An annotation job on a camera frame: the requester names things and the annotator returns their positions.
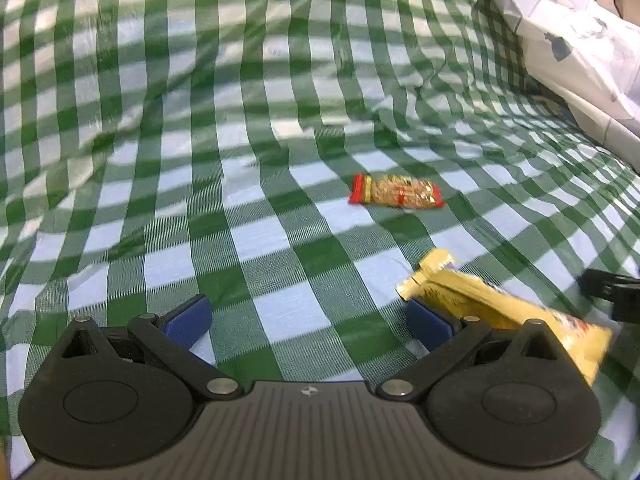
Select green checkered cloth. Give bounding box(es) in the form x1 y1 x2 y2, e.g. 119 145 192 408
0 0 640 480

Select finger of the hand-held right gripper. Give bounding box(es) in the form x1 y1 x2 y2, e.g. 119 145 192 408
579 268 640 325

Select red and gold snack packet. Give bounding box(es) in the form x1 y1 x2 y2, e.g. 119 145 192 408
348 173 446 209

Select yellow candy packet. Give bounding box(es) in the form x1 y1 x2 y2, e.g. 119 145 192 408
395 248 615 387

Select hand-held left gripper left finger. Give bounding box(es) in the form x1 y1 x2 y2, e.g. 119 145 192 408
57 294 246 401

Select white printed sheet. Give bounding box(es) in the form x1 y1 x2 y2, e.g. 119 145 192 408
470 0 640 173

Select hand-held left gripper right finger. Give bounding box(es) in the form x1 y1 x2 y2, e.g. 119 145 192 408
375 297 572 401

